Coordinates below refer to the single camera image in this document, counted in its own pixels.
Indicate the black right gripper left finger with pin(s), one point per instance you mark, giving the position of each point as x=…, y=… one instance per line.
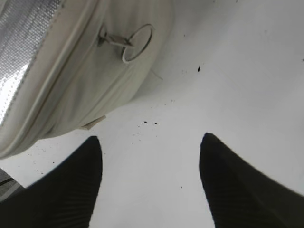
x=64, y=198

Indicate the silver ring zipper pull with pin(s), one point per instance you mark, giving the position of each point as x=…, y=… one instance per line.
x=125, y=43

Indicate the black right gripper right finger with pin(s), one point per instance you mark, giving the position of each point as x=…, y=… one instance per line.
x=240, y=196

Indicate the cream insulated lunch bag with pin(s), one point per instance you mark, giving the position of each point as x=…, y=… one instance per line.
x=53, y=76

